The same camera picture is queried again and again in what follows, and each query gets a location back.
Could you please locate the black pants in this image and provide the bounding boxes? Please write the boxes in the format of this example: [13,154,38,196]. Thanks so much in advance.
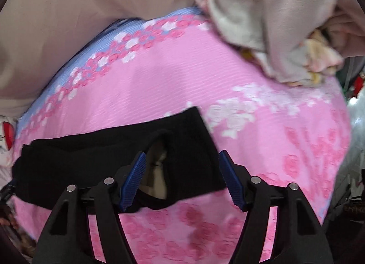
[12,107,226,213]

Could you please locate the pink floral bedsheet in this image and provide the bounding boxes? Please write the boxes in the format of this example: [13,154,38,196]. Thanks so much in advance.
[14,8,351,263]

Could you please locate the white red plush pillow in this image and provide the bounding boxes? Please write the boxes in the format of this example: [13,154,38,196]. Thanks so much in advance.
[0,116,16,166]

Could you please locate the beige pink blanket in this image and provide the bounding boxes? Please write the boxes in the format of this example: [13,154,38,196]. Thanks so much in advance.
[196,0,364,86]

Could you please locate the beige curtain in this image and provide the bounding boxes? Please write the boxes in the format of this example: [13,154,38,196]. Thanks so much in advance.
[1,0,194,118]

